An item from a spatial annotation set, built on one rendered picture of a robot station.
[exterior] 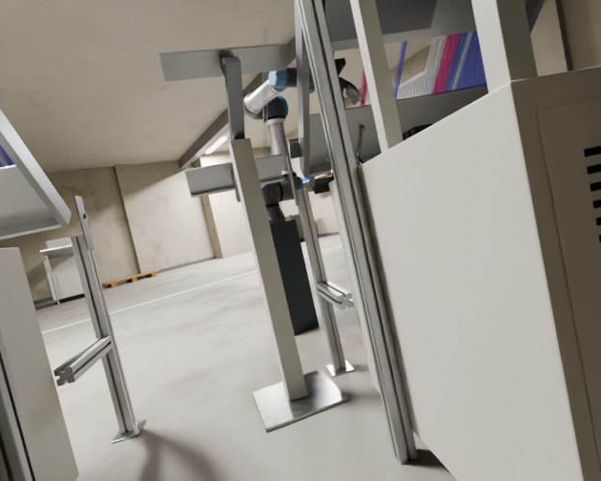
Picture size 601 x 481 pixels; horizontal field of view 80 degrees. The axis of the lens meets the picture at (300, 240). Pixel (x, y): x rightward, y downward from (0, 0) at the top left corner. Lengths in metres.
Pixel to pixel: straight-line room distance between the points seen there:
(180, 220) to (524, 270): 9.89
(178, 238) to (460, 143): 9.77
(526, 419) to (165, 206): 9.85
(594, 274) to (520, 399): 0.16
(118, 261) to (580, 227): 9.65
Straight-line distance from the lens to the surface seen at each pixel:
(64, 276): 7.92
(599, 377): 0.45
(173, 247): 10.03
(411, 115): 1.33
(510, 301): 0.44
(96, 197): 9.94
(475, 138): 0.43
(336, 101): 0.76
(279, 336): 1.12
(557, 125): 0.41
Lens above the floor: 0.54
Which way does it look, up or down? 3 degrees down
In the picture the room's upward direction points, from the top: 12 degrees counter-clockwise
